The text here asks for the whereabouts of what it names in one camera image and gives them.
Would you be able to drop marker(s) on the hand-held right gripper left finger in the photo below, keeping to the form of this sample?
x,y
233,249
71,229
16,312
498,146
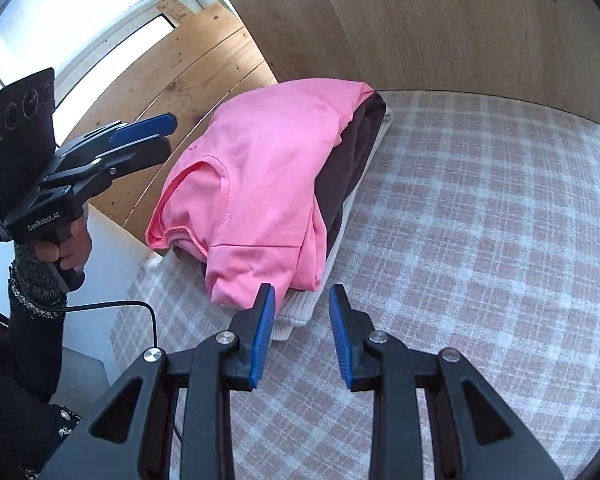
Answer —
x,y
262,340

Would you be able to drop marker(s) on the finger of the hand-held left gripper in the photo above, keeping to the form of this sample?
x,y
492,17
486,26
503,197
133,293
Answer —
x,y
140,152
145,125

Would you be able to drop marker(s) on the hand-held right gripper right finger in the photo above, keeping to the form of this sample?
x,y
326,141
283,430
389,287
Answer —
x,y
340,340

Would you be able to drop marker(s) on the pink shirt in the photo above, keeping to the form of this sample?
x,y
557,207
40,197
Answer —
x,y
260,170

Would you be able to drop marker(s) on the person's left forearm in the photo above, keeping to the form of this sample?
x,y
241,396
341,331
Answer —
x,y
35,320

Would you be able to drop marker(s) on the person's left hand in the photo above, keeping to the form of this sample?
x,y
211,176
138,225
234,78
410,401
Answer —
x,y
75,250

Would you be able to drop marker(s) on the folded beige knit garment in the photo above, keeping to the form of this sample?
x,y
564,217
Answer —
x,y
300,310

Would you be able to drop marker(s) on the pine plank panel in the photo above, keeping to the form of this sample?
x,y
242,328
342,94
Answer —
x,y
180,70

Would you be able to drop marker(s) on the folded brown garment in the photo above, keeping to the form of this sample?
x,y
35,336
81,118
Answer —
x,y
347,170

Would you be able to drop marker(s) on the large wooden board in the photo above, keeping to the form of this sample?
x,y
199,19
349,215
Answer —
x,y
430,25

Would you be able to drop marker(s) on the white window frame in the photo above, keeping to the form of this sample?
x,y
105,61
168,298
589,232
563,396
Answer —
x,y
125,20

